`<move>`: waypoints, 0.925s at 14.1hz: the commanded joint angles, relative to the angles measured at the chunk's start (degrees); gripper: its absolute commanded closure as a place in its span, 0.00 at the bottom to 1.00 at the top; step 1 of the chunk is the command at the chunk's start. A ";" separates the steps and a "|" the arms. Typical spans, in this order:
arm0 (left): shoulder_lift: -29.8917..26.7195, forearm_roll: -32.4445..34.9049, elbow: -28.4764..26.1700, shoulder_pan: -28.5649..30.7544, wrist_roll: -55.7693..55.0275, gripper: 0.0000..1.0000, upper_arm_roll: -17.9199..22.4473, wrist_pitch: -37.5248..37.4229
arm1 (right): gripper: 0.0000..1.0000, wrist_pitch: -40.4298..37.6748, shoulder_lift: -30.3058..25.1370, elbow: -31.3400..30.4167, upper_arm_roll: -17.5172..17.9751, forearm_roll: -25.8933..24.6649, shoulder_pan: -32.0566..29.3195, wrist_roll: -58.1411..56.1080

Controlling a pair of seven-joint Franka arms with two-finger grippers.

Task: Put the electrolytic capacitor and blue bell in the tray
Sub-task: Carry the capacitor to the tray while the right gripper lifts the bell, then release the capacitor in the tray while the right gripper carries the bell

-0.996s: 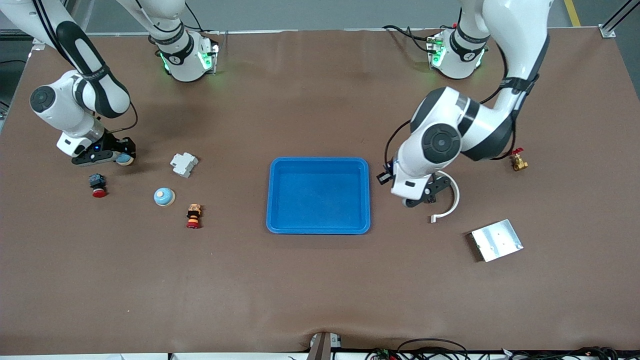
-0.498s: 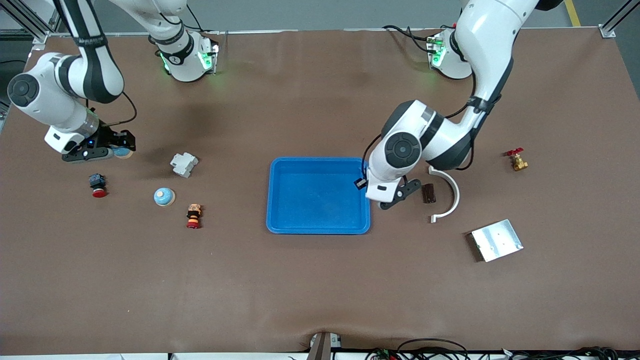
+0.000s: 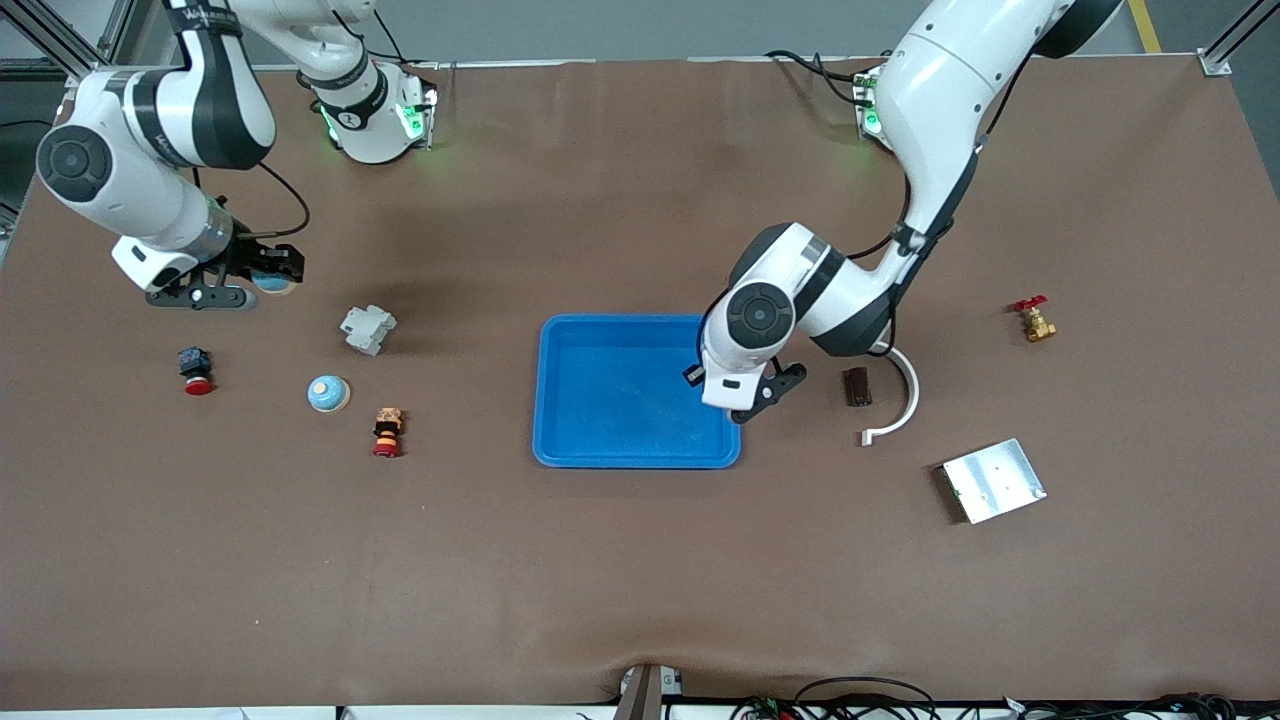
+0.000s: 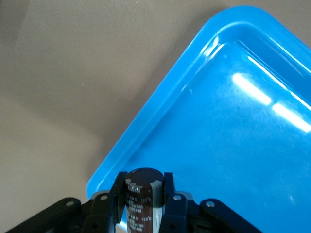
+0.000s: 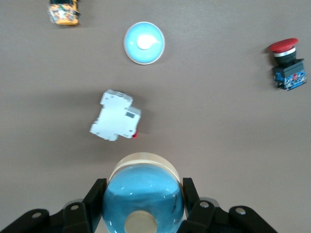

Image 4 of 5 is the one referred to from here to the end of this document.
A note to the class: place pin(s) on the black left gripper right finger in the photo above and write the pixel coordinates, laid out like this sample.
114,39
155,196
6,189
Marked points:
177,213

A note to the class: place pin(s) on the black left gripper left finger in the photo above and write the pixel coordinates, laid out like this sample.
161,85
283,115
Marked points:
104,211

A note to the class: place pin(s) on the small dark electrolytic capacitor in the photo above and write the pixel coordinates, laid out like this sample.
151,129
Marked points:
141,194

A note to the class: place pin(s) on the blue plastic tray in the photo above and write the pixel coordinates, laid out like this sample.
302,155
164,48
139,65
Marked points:
218,145

